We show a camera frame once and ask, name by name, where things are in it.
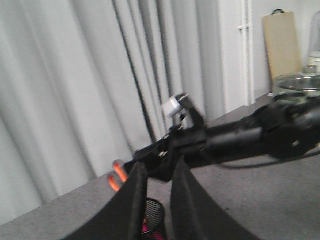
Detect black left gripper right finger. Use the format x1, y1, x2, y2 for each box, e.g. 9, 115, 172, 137
170, 158, 259, 240

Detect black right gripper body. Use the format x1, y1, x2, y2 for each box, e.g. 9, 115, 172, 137
123, 126, 207, 182

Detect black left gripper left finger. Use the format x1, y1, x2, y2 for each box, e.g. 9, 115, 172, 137
65, 162, 148, 240

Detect pink pen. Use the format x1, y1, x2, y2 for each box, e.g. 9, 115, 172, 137
141, 219, 165, 240

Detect grey orange scissors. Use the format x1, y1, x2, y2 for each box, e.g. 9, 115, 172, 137
107, 159, 129, 193

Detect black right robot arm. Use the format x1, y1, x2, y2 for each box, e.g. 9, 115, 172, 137
124, 93, 320, 240

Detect black mesh pen holder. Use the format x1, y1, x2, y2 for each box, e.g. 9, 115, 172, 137
144, 198, 167, 240

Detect white pipe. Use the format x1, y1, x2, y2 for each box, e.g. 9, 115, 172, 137
238, 0, 255, 106

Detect grey curtain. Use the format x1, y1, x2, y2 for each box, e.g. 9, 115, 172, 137
0, 0, 225, 224

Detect glass pot lid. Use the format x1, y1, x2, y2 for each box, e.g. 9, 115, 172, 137
273, 65, 320, 97

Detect wooden cutting board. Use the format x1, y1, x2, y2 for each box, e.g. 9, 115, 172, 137
262, 9, 302, 91

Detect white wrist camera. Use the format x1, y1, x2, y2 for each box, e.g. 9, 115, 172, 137
161, 93, 190, 118

